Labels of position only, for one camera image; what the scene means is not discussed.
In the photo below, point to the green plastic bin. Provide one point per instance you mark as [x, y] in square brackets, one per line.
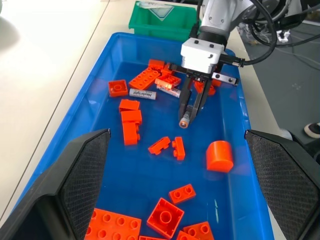
[160, 30]

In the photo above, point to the orange half-cylinder block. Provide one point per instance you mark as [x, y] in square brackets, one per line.
[220, 156]

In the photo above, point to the blue plastic bin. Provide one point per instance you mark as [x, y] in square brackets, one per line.
[160, 175]

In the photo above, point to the orange square hollow brick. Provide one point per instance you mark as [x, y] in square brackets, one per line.
[118, 88]
[165, 217]

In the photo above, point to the orange large flat brick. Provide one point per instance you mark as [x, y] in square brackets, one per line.
[115, 226]

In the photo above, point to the white and black shoe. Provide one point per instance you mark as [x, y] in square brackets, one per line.
[312, 129]

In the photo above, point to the orange small narrow brick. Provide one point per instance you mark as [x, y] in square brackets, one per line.
[158, 145]
[179, 148]

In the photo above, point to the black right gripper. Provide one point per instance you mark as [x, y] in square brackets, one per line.
[197, 75]

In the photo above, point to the grey cylindrical battery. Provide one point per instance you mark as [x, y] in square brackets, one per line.
[184, 123]

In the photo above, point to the orange two-stud brick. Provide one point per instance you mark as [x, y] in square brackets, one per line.
[182, 193]

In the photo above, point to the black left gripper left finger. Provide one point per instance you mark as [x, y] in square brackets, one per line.
[50, 190]

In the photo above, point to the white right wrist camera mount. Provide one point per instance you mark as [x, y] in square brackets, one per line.
[200, 55]

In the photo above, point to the white printed battery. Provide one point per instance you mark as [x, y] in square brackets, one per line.
[174, 92]
[142, 94]

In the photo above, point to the orange long eight-stud brick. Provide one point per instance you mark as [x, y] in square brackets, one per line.
[143, 78]

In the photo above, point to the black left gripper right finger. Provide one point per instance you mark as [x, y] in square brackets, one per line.
[287, 180]

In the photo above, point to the white plastic bag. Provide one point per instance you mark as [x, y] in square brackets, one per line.
[160, 11]

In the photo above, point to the orange building brick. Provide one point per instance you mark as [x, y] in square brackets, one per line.
[217, 83]
[167, 82]
[148, 238]
[167, 68]
[129, 105]
[185, 236]
[156, 63]
[198, 230]
[132, 117]
[211, 90]
[130, 133]

